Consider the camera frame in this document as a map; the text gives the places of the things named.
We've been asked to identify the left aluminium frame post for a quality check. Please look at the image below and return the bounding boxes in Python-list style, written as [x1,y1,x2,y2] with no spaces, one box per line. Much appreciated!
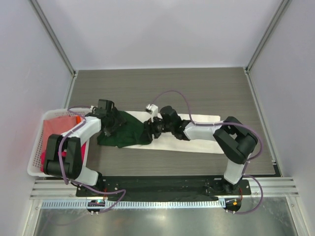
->
[29,0,76,77]

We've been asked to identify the aluminium frame post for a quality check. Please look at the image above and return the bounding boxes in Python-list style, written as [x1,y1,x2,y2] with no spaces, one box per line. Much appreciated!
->
[244,0,292,74]
[29,0,76,77]

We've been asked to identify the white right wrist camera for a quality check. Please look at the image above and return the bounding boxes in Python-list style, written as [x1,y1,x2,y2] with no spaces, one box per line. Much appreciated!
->
[145,104,158,117]

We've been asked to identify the slotted white cable duct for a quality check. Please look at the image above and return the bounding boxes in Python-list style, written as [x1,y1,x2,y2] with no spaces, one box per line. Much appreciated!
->
[41,199,225,210]

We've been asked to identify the orange item in basket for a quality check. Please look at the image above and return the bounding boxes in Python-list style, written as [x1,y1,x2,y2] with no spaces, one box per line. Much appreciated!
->
[76,116,82,124]

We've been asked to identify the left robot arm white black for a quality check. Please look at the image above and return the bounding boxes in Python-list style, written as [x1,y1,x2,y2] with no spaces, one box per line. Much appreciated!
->
[43,99,126,196]

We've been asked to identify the salmon pink t shirt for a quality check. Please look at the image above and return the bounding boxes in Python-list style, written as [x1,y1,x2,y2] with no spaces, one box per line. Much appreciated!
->
[42,116,77,151]

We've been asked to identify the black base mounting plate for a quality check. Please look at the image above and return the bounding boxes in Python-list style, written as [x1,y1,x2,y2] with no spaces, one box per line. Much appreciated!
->
[75,173,251,214]

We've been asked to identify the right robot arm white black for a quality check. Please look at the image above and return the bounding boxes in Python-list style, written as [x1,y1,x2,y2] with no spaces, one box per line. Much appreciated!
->
[144,104,260,195]

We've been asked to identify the right aluminium frame post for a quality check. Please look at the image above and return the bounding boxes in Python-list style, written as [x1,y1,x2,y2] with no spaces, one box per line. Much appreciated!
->
[244,0,292,74]

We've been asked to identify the white plastic laundry basket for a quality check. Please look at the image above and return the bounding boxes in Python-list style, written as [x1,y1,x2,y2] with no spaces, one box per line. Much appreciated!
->
[27,108,89,177]

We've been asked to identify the white and green t shirt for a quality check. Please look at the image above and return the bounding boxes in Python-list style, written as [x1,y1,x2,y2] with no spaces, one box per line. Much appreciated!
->
[96,111,223,154]

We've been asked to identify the magenta t shirt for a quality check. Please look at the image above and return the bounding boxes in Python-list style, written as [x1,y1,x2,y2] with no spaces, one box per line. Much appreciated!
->
[40,143,86,172]

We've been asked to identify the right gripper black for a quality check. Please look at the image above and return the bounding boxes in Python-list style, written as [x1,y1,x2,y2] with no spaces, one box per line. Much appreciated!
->
[139,114,173,143]

